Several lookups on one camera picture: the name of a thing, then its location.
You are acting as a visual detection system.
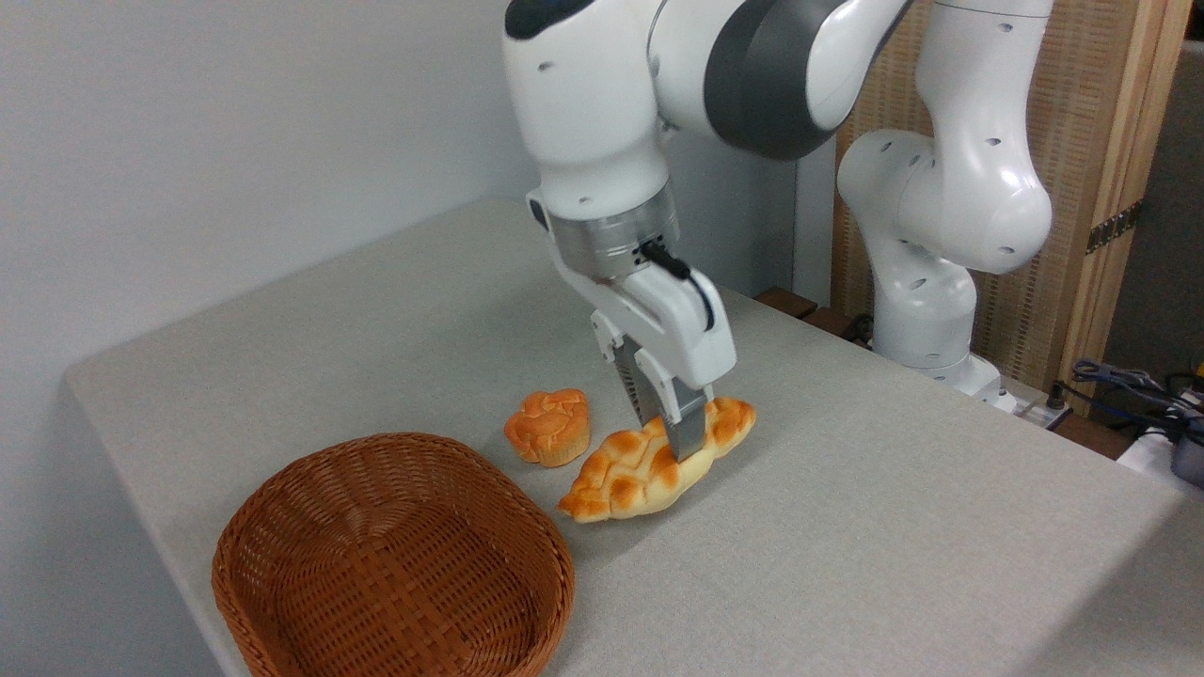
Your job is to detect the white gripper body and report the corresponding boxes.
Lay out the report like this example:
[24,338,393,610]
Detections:
[526,192,738,389]

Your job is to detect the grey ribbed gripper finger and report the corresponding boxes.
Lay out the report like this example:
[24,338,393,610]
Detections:
[635,346,710,463]
[590,311,661,430]

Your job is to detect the long braided bread loaf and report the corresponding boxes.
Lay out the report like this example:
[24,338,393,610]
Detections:
[556,396,758,525]

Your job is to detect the round muffin-shaped bread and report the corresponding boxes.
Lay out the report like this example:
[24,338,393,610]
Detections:
[503,387,593,469]

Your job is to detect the brown wooden bench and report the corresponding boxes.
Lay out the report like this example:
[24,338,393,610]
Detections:
[756,289,876,351]

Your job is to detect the grey tablecloth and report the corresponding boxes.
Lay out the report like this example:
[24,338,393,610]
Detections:
[64,197,1204,677]

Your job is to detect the brown woven wicker basket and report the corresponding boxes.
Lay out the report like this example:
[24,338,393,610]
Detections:
[212,432,578,677]

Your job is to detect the white power strip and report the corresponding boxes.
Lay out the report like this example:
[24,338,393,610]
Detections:
[1003,381,1075,431]

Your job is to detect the metal screen hinge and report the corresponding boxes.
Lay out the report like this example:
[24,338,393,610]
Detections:
[1085,201,1145,256]

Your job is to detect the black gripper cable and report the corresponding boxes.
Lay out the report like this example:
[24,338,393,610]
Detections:
[639,241,717,333]

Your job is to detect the blue-grey cable bundle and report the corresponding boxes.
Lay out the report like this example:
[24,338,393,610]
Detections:
[1070,358,1204,445]

